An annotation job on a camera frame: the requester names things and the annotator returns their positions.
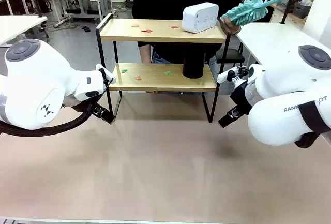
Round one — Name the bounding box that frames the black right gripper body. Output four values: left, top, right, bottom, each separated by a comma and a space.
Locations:
229, 79, 253, 117

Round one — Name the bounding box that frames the black cylinder container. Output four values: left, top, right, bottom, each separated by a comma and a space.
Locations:
182, 52, 206, 79

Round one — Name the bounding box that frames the person's hand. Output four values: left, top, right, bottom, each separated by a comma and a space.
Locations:
218, 17, 243, 36

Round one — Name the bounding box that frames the teal microfibre duster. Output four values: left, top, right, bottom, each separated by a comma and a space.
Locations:
219, 0, 307, 27

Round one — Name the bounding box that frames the black braided cable sleeve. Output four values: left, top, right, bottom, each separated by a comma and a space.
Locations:
0, 99, 100, 137

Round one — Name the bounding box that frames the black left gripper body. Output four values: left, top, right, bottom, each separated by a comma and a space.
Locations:
86, 99, 104, 113

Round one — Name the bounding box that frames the white lab table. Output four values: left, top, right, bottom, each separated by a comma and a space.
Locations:
0, 14, 49, 47

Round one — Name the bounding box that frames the white rectangular box device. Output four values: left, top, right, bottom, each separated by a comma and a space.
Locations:
182, 2, 220, 34

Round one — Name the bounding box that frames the person in black shirt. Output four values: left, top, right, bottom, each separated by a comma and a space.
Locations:
131, 0, 243, 71

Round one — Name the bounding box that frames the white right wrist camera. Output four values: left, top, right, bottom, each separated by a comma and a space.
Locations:
216, 66, 239, 83

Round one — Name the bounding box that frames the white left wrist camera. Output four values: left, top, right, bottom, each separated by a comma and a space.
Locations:
95, 63, 116, 85

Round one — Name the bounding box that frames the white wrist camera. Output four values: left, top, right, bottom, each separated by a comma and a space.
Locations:
216, 66, 239, 83
95, 63, 116, 85

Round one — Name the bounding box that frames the white side table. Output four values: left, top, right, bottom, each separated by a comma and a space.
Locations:
236, 22, 331, 66

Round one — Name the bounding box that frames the black chair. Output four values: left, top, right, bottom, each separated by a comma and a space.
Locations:
215, 47, 246, 72

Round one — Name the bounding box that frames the grey storage crate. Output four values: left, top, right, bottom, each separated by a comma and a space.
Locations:
292, 0, 311, 19

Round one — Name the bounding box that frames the two-tier wooden metal shelf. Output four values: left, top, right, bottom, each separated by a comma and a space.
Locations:
95, 12, 232, 124

